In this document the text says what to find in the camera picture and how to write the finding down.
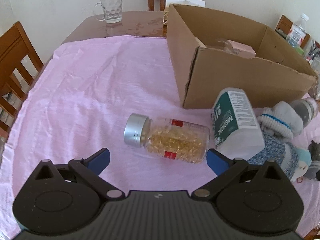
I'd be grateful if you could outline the white green medical bottle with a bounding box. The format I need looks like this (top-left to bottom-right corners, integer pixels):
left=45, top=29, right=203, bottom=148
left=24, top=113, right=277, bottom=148
left=211, top=87, right=265, bottom=160

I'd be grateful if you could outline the blue white knitted sock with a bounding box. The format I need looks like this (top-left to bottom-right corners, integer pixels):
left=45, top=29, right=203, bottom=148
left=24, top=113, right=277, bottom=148
left=248, top=131, right=298, bottom=179

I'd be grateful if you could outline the capsule bottle silver cap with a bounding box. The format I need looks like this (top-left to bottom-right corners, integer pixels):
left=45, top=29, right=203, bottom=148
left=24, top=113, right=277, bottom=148
left=124, top=113, right=210, bottom=164

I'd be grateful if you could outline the white sock blue stripe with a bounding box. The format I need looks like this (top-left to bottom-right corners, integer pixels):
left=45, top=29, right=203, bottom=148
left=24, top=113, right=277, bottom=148
left=257, top=101, right=303, bottom=140

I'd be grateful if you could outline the light blue plush toy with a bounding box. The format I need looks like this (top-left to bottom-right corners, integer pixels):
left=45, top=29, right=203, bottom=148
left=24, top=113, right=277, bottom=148
left=291, top=147, right=311, bottom=181

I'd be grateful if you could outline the clear jar of black clips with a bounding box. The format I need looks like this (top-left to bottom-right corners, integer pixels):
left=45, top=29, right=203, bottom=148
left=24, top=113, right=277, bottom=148
left=304, top=140, right=320, bottom=181

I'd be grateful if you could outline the brown cardboard box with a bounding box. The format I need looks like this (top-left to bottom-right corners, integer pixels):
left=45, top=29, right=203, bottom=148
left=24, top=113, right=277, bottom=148
left=167, top=5, right=317, bottom=109

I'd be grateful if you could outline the pink small carton box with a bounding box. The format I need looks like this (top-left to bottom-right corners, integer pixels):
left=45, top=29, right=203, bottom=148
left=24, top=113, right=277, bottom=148
left=227, top=40, right=256, bottom=59

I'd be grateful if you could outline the wooden chair at left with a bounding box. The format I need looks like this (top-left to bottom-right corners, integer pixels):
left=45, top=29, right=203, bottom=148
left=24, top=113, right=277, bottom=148
left=0, top=21, right=45, bottom=140

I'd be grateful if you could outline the wooden chair at right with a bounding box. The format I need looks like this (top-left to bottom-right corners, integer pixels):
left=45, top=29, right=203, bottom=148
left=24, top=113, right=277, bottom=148
left=275, top=15, right=310, bottom=49

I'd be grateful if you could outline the clear plastic water bottle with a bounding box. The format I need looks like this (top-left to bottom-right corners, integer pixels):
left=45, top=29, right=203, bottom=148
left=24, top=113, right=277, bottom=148
left=286, top=13, right=309, bottom=48

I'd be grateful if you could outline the clear glass mug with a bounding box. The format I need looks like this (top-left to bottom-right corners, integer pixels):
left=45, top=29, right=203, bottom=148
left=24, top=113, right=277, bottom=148
left=93, top=0, right=123, bottom=24

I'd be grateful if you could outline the tissue box with white tissue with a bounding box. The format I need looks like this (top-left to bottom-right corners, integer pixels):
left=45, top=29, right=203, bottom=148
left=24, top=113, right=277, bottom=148
left=163, top=0, right=207, bottom=28

